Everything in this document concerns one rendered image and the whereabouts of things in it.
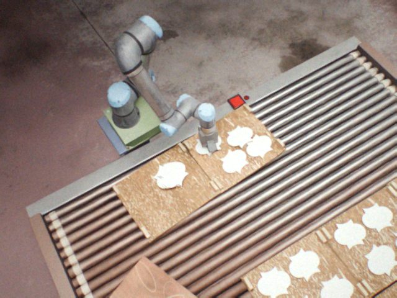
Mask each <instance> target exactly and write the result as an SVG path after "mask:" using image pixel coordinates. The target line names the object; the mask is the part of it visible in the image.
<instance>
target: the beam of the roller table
mask: <svg viewBox="0 0 397 298"><path fill-rule="evenodd" d="M360 43H361V41H358V40H357V39H356V37H355V36H353V37H352V38H350V39H348V40H346V41H345V42H342V43H340V44H338V45H336V46H334V47H332V48H330V49H329V50H326V51H325V52H322V53H320V54H318V55H317V56H315V57H313V58H312V59H310V60H308V61H305V62H303V63H301V64H299V65H297V66H296V67H294V68H292V69H290V70H287V71H285V72H283V73H282V74H281V75H279V76H277V77H275V78H273V79H270V80H268V81H266V82H265V83H263V84H261V85H259V86H257V87H255V88H253V89H250V90H249V91H248V92H246V93H244V94H242V95H241V97H242V98H243V99H244V96H249V99H248V100H244V101H245V102H246V104H247V105H248V106H249V107H251V106H253V105H255V104H257V103H259V102H261V101H263V100H264V99H267V98H268V97H271V96H273V95H274V94H277V93H279V92H280V91H281V90H283V89H285V88H287V87H289V86H291V85H293V84H295V83H297V82H299V81H301V80H303V79H304V78H307V77H309V76H311V75H313V74H314V73H315V72H317V71H319V70H321V69H323V68H325V67H327V66H329V65H331V64H333V63H334V62H336V61H338V60H340V59H342V58H345V57H346V56H348V54H350V53H352V52H354V51H355V50H356V48H357V45H358V44H360ZM233 111H234V110H233V108H232V107H231V106H230V104H229V103H228V102H226V103H224V104H222V105H220V106H218V107H217V108H215V112H216V117H215V120H216V121H218V120H220V119H222V118H223V117H225V116H226V115H228V114H230V113H231V112H233ZM199 125H200V121H199V120H198V119H194V120H191V121H190V122H188V123H186V124H184V125H182V127H181V128H180V129H179V130H178V131H177V132H176V133H175V134H174V135H173V136H171V137H169V136H167V135H163V136H162V137H159V138H157V139H155V140H153V141H152V142H149V143H147V144H146V145H143V146H142V147H140V148H139V149H137V150H135V151H133V152H131V153H129V154H127V155H125V156H123V157H121V158H119V159H117V160H115V161H113V162H111V163H109V164H108V165H107V166H104V167H102V168H100V169H98V170H96V171H94V172H92V173H91V174H89V175H86V176H84V177H82V178H80V179H78V180H77V181H75V182H73V183H72V184H70V185H67V186H65V187H63V188H61V189H60V190H58V191H56V192H54V193H52V194H49V195H47V196H45V197H44V198H42V199H40V200H38V201H37V202H35V203H33V204H30V205H29V206H27V207H26V210H27V213H28V215H29V218H30V217H31V216H34V215H36V214H38V213H41V214H42V215H43V216H46V215H48V214H49V213H50V212H53V211H54V210H55V211H56V210H58V209H60V208H62V207H64V206H66V205H67V204H70V203H72V202H74V201H75V200H76V199H78V198H80V197H82V196H84V195H86V194H88V193H90V192H92V191H94V190H96V189H98V188H99V187H101V186H103V185H106V184H108V182H110V181H112V180H114V179H116V178H118V177H119V176H121V175H123V174H126V173H128V172H129V171H131V170H133V169H135V168H137V167H139V166H141V165H142V164H144V163H146V162H148V161H149V160H152V159H153V158H156V157H157V156H159V155H162V154H163V153H165V152H167V151H168V150H170V149H172V148H173V147H174V146H175V145H177V144H178V143H180V142H181V143H182V142H183V141H185V140H187V139H188V138H190V137H192V136H193V135H195V134H196V133H198V132H199V131H198V126H199Z"/></svg>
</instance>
